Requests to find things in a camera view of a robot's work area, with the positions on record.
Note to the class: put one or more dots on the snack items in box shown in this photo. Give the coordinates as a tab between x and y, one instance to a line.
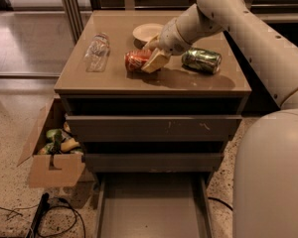
60	141

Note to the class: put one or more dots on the white bowl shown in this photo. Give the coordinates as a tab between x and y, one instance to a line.
144	33

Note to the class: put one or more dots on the green soda can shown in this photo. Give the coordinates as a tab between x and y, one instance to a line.
202	60

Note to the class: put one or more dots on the red coke can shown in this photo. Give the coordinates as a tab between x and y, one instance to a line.
134	60

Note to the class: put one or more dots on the black power strip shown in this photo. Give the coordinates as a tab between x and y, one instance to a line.
43	206

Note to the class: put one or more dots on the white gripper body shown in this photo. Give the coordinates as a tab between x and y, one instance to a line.
170	37

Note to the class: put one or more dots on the cardboard box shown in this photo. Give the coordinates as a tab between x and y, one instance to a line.
51	170

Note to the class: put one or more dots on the middle grey drawer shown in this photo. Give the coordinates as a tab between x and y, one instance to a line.
153	163

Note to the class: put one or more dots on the tan drawer cabinet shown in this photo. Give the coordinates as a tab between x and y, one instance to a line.
170	91

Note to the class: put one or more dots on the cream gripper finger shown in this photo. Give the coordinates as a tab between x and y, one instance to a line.
153	43
158	59

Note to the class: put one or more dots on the bottom open grey drawer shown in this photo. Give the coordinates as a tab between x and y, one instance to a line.
173	205

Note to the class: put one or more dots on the top grey drawer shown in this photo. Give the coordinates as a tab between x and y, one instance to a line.
181	128

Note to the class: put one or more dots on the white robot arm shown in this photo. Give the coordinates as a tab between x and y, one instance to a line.
265	185

